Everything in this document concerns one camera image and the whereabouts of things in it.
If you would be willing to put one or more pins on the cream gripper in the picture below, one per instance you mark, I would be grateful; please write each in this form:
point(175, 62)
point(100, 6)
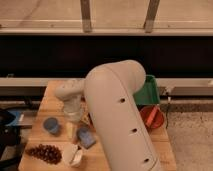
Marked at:
point(71, 129)

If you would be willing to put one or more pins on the blue sponge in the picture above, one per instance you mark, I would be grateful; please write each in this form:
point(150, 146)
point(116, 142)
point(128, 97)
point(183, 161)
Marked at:
point(86, 138)

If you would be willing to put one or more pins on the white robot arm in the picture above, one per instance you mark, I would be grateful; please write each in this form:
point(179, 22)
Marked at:
point(108, 90)

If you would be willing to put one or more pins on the blue plastic cup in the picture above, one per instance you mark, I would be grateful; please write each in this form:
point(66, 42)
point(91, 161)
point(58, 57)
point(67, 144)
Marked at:
point(51, 125)

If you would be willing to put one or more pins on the brown grape bunch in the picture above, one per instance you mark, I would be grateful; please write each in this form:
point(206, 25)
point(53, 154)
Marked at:
point(48, 153)

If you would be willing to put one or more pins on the black chair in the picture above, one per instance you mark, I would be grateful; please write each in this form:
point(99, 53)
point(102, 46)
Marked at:
point(9, 136)

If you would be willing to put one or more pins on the green plastic tray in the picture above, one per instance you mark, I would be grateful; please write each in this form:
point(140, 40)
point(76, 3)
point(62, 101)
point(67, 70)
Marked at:
point(148, 94)

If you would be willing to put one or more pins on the orange carrot toy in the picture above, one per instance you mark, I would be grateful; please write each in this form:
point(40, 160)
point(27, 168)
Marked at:
point(151, 116)

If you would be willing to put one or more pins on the orange bowl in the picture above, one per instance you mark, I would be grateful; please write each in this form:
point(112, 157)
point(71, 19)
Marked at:
point(158, 120)

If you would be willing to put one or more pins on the left window frame post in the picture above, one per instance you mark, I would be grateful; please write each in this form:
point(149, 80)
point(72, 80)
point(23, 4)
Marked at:
point(86, 17)

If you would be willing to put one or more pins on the window frame post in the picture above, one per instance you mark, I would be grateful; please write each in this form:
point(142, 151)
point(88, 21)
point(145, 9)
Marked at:
point(151, 14)
point(86, 17)

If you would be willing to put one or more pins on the right window frame post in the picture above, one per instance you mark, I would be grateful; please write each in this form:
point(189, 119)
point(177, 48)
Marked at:
point(151, 14)

